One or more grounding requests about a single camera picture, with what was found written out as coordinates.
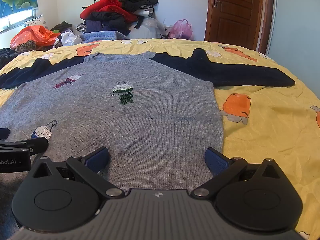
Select brown wooden door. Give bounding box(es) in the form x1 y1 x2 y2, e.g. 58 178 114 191
204 0 274 54

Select pale blue wardrobe door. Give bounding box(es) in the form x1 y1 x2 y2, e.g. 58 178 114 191
266 0 320 65

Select grey sweater with navy sleeves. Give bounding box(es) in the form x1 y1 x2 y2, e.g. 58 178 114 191
0 48 296 230

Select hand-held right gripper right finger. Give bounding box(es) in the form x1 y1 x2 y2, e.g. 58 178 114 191
191 147 285 200

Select yellow printed quilt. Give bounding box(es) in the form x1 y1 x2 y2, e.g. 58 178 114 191
0 38 320 240

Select white floral pillow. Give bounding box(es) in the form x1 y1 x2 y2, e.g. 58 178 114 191
23 15 49 29

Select pile of mixed clothes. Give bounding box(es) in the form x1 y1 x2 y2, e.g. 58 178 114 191
80 0 159 34

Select orange plastic bag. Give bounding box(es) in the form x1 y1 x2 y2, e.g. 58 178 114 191
10 25 60 48

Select grey clear plastic bundle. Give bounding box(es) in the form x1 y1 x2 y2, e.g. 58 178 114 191
129 17 168 40

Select window frame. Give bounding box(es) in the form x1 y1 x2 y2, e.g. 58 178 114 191
0 9 38 32

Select light blue fleece blanket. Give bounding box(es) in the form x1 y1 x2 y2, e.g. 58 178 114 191
80 30 127 43

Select leopard print cloth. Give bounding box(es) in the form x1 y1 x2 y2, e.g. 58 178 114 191
14 40 38 55

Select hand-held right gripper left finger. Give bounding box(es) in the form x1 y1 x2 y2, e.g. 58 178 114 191
30 147 125 199

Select dark floral cloth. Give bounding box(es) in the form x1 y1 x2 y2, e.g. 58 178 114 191
0 47 17 68

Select white crumpled plastic bag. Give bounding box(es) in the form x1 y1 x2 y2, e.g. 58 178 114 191
54 29 83 47

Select pink plastic bag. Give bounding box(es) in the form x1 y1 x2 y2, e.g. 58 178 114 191
168 19 193 40

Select dark green cloth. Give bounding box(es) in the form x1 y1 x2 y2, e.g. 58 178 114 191
51 21 73 33

